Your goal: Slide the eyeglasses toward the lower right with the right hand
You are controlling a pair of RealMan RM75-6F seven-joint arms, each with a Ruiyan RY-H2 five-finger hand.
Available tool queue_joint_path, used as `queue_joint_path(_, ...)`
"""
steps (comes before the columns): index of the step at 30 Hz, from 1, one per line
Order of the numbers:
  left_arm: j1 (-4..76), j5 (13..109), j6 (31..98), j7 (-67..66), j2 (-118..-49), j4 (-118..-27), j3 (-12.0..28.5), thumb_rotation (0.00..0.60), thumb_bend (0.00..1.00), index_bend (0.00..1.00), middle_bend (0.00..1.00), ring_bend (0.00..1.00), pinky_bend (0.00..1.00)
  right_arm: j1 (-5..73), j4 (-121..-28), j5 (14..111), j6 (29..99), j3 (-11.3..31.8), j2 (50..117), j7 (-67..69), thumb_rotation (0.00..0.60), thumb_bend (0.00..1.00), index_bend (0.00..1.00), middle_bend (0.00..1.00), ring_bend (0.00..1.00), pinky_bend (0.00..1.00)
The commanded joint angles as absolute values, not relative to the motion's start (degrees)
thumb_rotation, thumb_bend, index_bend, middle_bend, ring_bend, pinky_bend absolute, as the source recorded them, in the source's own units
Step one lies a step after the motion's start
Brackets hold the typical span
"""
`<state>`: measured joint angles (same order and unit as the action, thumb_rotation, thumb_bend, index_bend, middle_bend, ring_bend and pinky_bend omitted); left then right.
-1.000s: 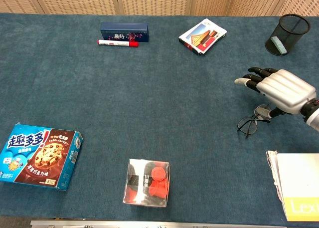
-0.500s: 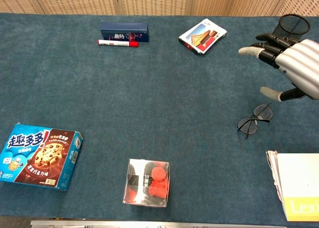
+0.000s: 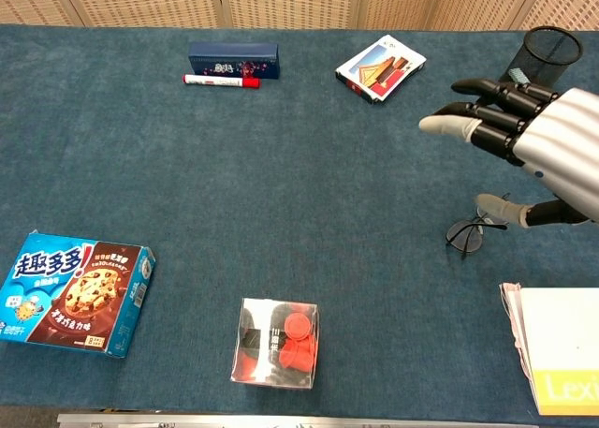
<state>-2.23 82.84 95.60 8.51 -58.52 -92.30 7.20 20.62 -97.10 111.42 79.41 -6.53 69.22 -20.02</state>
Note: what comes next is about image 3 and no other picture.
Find teal blue table cloth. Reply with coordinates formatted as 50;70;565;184
0;23;599;420

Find thin black metal eyeglasses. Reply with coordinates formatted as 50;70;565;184
445;192;511;260

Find white yellow Lexicon book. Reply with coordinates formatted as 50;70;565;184
499;281;599;418

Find clear box with red caps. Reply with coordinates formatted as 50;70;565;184
229;297;320;391

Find woven wicker folding screen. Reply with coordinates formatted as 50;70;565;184
0;0;599;32

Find black mesh pen holder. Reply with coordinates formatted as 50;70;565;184
498;25;584;92

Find blue chocolate cookie box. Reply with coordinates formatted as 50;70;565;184
0;230;157;359

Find stack of picture cards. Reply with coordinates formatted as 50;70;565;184
334;34;428;106

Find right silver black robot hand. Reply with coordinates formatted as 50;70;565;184
417;77;599;229

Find navy blue rectangular box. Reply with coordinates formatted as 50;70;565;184
188;41;282;81

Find red white marker pen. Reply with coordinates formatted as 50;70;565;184
182;73;263;91

